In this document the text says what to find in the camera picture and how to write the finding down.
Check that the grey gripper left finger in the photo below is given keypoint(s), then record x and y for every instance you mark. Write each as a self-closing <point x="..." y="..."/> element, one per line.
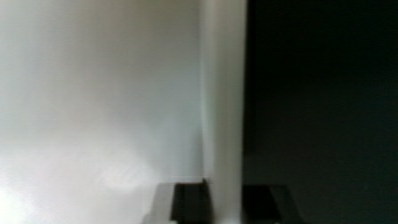
<point x="182" y="204"/>

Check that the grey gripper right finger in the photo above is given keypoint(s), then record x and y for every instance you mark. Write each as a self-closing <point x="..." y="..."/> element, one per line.
<point x="269" y="205"/>

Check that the white square tabletop part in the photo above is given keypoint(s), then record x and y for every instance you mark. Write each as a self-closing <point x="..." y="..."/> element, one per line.
<point x="122" y="106"/>

